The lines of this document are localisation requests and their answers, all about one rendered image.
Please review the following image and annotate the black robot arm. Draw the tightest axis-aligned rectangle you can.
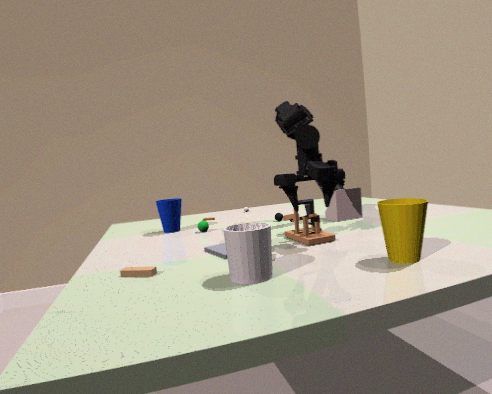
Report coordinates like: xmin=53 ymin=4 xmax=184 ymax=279
xmin=275 ymin=101 xmax=345 ymax=195

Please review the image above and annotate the tan rectangular block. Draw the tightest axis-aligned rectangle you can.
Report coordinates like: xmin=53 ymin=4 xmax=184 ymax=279
xmin=120 ymin=266 xmax=157 ymax=278

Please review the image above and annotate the green ball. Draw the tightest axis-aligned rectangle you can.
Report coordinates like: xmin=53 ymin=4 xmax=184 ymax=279
xmin=198 ymin=221 xmax=209 ymax=232

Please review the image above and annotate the yellow tapered cup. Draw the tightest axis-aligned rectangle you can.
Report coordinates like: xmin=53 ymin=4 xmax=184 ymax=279
xmin=377 ymin=198 xmax=428 ymax=264

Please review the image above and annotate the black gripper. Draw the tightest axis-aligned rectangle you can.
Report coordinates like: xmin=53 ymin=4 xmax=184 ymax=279
xmin=274 ymin=149 xmax=345 ymax=212

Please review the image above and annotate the grey cup with white rim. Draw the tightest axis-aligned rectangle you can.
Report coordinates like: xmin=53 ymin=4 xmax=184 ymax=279
xmin=223 ymin=222 xmax=273 ymax=284

